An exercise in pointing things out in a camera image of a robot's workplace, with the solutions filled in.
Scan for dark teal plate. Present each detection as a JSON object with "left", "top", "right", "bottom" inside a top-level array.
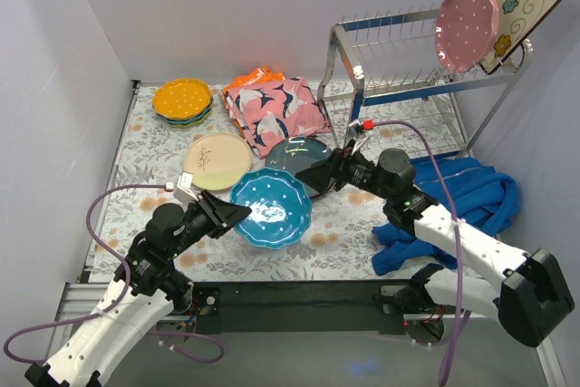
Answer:
[{"left": 265, "top": 136, "right": 331, "bottom": 183}]

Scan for light blue plate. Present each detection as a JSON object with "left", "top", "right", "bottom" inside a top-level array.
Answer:
[{"left": 230, "top": 168, "right": 312, "bottom": 250}]

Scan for cream rimmed plate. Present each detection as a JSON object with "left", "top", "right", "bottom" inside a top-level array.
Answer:
[{"left": 183, "top": 132, "right": 253, "bottom": 191}]

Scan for green polka dot plate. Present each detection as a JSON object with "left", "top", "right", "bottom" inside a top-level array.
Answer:
[{"left": 157, "top": 111, "right": 211, "bottom": 129}]

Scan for blue polka dot plate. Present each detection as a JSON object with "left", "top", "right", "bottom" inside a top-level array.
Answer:
[{"left": 156, "top": 103, "right": 213, "bottom": 126}]

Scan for yellow polka dot plate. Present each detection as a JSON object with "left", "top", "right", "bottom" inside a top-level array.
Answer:
[{"left": 152, "top": 78, "right": 212, "bottom": 121}]

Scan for pink plate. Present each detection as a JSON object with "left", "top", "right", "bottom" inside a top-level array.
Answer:
[{"left": 434, "top": 0, "right": 499, "bottom": 73}]

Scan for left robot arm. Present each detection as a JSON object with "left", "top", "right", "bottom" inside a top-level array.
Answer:
[{"left": 24, "top": 191, "right": 251, "bottom": 386}]

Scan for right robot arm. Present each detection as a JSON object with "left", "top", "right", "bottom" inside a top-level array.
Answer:
[{"left": 295, "top": 149, "right": 575, "bottom": 347}]

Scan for steel dish rack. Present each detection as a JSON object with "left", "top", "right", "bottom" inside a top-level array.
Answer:
[{"left": 316, "top": 7, "right": 533, "bottom": 157}]

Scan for floral table mat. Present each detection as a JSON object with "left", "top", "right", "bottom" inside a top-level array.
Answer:
[{"left": 89, "top": 87, "right": 461, "bottom": 283}]

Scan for pink bird print cloth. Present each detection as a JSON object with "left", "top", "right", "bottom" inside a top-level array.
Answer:
[{"left": 222, "top": 77, "right": 330, "bottom": 158}]

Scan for orange cloth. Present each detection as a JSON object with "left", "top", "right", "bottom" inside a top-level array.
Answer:
[{"left": 220, "top": 66, "right": 285, "bottom": 98}]

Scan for blue cloth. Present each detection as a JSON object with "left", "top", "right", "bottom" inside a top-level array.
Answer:
[{"left": 372, "top": 157, "right": 519, "bottom": 276}]

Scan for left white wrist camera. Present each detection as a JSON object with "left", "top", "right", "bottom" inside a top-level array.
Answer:
[{"left": 164, "top": 172, "right": 198, "bottom": 207}]

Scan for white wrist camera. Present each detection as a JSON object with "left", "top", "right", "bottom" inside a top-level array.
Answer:
[
  {"left": 344, "top": 119, "right": 374, "bottom": 153},
  {"left": 164, "top": 172, "right": 198, "bottom": 207}
]

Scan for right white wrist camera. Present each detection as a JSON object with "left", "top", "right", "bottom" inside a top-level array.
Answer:
[{"left": 344, "top": 119, "right": 374, "bottom": 153}]

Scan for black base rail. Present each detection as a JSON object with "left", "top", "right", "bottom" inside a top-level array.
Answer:
[{"left": 153, "top": 278, "right": 454, "bottom": 336}]

